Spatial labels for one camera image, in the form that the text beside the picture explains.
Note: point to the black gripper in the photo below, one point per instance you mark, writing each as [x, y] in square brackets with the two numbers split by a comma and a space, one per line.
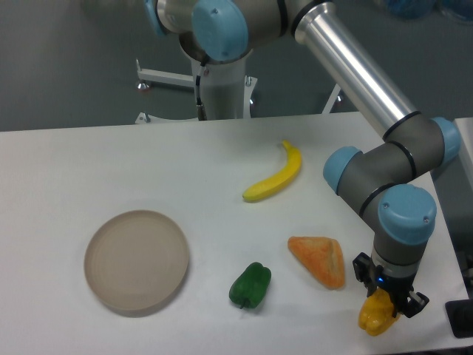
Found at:
[395, 279]

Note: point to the green bell pepper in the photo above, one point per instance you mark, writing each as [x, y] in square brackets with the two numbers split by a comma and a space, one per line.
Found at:
[250, 288]

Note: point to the black device at table edge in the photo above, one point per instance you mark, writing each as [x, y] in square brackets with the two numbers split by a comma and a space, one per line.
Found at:
[459, 313]

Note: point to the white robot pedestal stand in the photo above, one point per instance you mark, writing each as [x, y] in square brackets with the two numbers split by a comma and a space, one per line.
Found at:
[278, 79]

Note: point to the orange bread wedge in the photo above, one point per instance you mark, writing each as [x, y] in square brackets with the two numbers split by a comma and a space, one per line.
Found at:
[322, 257]

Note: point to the yellow banana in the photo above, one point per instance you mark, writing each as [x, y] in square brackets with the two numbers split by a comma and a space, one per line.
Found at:
[274, 184]

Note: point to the beige round plate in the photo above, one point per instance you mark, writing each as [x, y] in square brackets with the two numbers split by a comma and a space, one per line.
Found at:
[136, 262]

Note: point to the yellow bell pepper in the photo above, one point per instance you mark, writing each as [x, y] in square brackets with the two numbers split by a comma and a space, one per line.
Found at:
[376, 314]

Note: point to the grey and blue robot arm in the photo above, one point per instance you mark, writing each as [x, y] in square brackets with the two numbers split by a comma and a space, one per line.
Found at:
[377, 185]

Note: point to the blue bag in background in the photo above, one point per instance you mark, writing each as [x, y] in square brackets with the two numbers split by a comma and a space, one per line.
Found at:
[460, 11]

